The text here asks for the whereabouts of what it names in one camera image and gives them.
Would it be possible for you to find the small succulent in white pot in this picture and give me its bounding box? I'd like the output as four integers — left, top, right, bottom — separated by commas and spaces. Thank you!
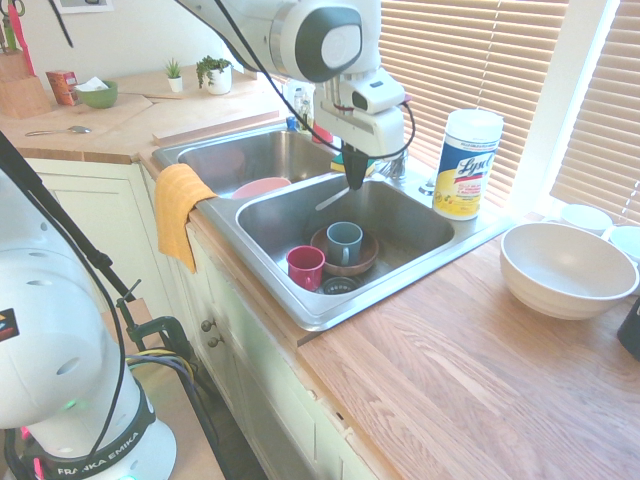
163, 56, 186, 94

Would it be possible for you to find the large white bowl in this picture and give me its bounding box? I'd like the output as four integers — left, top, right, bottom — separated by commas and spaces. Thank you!
499, 222, 640, 322

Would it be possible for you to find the green and yellow sponge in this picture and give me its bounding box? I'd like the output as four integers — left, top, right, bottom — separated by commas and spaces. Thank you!
331, 151, 377, 177

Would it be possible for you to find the orange dish cloth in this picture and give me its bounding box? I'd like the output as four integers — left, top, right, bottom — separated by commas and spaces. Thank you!
154, 163, 220, 275

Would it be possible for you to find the brown wooden bowl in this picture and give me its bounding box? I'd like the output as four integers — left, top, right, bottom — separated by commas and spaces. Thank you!
309, 226, 381, 278

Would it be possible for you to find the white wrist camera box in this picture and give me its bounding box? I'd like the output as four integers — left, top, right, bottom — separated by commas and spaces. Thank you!
350, 81, 407, 116

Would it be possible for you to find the grey ceramic mug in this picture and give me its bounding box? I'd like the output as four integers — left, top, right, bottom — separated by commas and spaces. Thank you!
325, 221, 364, 267

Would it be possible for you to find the silver metal spoon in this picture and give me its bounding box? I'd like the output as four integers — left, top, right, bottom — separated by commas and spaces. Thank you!
24, 124, 94, 138

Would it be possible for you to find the wooden knife block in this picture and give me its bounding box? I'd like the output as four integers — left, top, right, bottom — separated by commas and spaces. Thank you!
0, 48, 54, 121

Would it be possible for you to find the stainless steel double sink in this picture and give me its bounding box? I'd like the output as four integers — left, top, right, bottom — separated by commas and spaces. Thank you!
151, 124, 517, 332

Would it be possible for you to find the chrome curved faucet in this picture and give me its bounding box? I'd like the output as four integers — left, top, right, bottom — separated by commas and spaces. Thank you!
374, 148, 413, 182

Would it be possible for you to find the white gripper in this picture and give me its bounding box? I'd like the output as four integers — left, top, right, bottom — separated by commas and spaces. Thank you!
316, 98, 406, 191

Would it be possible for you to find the pink handled knife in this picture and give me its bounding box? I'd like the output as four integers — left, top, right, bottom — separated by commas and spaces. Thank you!
9, 0, 37, 77

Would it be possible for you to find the trailing plant in white pot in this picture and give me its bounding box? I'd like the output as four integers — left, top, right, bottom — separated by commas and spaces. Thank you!
195, 54, 235, 97

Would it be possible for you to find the red mug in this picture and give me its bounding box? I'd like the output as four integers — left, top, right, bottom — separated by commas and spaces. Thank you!
285, 245, 328, 293

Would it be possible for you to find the beige window blind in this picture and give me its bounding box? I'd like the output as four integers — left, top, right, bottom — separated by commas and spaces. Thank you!
378, 0, 570, 207
548, 0, 640, 227

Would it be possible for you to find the orange cardboard box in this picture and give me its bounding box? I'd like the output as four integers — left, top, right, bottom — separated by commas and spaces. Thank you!
45, 69, 81, 107

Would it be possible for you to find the bundle of coloured cables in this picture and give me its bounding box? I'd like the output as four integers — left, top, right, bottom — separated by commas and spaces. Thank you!
124, 348, 221, 480

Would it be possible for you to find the clear pump soap bottle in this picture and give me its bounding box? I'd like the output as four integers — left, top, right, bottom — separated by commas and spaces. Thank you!
293, 86, 315, 133

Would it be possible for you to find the green bowl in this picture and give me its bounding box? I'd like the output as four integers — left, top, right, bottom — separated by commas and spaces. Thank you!
74, 79, 120, 111

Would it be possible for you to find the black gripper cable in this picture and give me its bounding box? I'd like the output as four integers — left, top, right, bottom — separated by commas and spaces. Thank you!
213, 0, 417, 162

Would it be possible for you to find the metal sink drain strainer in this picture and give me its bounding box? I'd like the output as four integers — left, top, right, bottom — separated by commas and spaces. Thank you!
320, 275, 365, 297

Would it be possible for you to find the small white bowl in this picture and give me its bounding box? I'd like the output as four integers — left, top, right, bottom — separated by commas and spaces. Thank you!
558, 203, 612, 237
606, 224, 640, 267

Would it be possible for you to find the pink plastic bowl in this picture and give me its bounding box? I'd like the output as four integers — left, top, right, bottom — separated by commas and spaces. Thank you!
231, 176, 293, 201

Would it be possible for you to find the Lysol wipes canister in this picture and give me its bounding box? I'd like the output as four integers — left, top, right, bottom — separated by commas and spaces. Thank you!
431, 109, 505, 222

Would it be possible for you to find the green metal clamp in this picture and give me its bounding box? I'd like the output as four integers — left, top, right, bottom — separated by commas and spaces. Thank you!
116, 279, 195, 362

